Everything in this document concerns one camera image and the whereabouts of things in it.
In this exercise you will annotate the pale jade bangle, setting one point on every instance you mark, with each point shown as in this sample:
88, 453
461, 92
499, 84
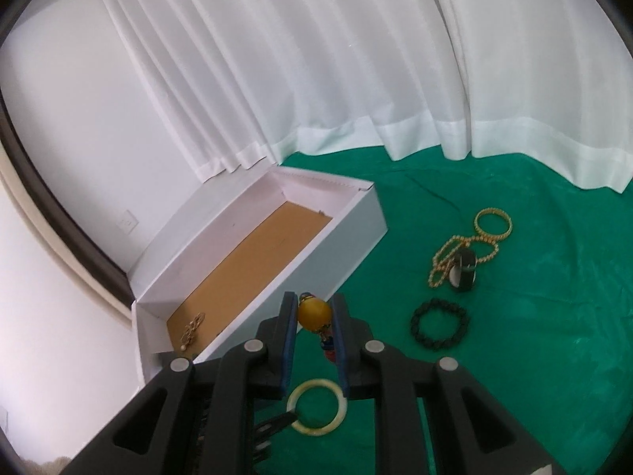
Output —
316, 430

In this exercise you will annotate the white wall socket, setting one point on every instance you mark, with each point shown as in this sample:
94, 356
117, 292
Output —
129, 220

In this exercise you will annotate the white cardboard box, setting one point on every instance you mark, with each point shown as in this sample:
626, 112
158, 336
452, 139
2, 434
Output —
346, 227

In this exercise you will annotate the dark frame bar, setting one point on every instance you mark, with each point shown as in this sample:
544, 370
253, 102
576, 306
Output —
49, 217

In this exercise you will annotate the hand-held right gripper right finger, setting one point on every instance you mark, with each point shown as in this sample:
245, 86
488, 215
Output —
339, 346

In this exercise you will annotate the black wide bangle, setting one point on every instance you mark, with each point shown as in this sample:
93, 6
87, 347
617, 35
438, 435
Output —
467, 282

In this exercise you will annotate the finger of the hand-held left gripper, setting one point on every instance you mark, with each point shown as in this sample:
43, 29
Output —
279, 421

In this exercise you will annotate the gold bangle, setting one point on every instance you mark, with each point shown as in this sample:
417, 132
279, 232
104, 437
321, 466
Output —
476, 222

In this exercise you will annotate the green velvet cloth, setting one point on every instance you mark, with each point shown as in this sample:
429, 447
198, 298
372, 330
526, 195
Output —
544, 356

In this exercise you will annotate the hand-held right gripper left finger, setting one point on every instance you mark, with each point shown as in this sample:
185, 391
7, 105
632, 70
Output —
289, 346

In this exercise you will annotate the white curtain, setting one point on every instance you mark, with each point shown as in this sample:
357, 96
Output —
534, 59
272, 59

